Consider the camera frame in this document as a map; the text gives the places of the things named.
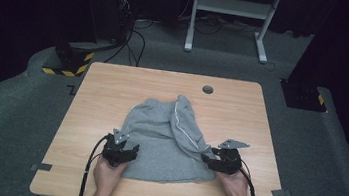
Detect person's left hand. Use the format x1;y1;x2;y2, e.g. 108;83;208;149
89;156;131;196

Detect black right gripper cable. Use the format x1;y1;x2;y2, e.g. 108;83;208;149
234;159;262;196

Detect person's right hand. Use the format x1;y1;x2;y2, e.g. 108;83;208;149
213;165;255;196

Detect black yellow striped stand base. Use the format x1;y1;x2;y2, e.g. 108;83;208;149
40;36;98;81

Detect grey tape strip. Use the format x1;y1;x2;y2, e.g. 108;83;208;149
269;187;292;196
30;161;54;174

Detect black equipment rack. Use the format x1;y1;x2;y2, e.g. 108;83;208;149
107;0;139;48

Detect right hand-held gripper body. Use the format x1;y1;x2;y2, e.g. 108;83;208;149
210;136;252;178

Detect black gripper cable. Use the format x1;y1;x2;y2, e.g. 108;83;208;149
78;132;111;196
234;159;262;196

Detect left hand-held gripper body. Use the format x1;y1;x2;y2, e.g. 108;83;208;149
100;127;133;170

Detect white metal stand frame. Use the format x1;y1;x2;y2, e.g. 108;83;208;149
183;0;284;66

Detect grey shorts with white piping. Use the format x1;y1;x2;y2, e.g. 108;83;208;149
114;87;228;191

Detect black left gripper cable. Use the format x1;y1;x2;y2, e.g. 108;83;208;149
78;132;111;196

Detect black floor cables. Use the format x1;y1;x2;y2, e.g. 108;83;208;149
103;4;157;70

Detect grey round table grommet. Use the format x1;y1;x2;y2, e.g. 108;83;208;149
201;84;215;96

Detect black stand base plate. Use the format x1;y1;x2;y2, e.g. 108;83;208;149
276;78;331;114

